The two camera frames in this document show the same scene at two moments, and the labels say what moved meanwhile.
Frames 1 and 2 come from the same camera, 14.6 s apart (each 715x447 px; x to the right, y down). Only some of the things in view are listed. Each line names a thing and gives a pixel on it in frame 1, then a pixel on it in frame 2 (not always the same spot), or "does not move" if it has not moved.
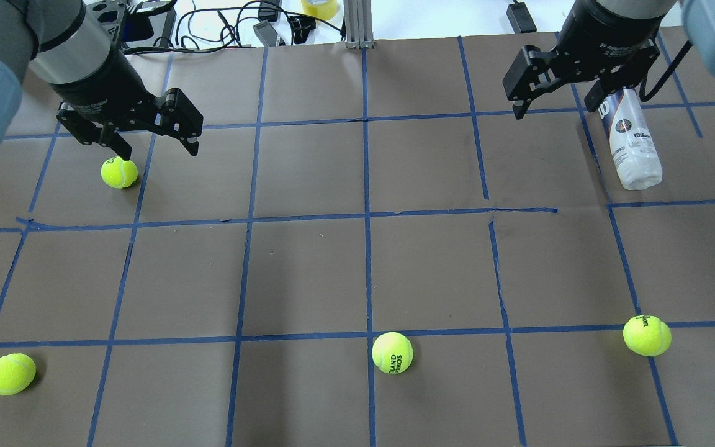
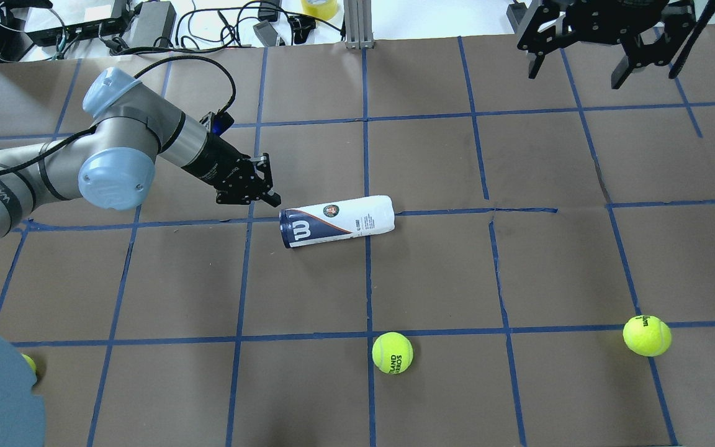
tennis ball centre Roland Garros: (392, 352) does not move
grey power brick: (267, 33) does not move
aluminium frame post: (358, 20) does not move
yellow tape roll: (326, 11) does not move
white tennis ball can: (634, 148) -> (336, 220)
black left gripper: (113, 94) -> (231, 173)
